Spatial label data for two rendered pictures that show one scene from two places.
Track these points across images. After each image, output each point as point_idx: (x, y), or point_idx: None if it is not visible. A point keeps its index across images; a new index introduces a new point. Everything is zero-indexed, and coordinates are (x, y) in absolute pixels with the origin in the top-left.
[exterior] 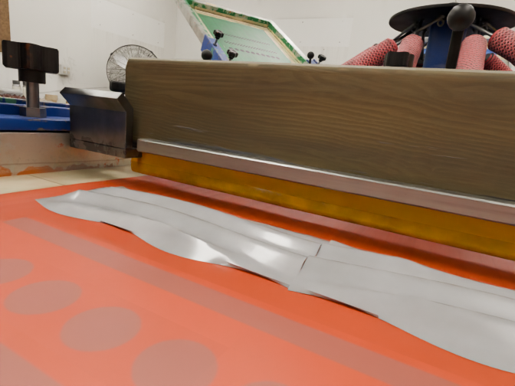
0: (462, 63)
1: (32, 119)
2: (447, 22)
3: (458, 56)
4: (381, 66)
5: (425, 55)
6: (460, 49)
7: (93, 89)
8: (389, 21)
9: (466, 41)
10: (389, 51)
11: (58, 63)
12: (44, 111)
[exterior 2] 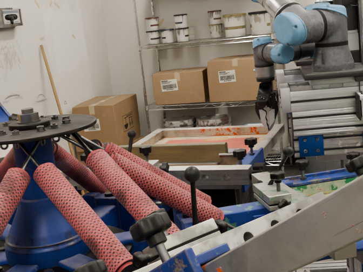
0: (76, 159)
1: (246, 154)
2: (135, 135)
3: (69, 156)
4: (72, 186)
5: (54, 162)
6: (65, 151)
7: (233, 148)
8: (94, 124)
9: (60, 145)
10: (150, 145)
11: (244, 142)
12: (249, 154)
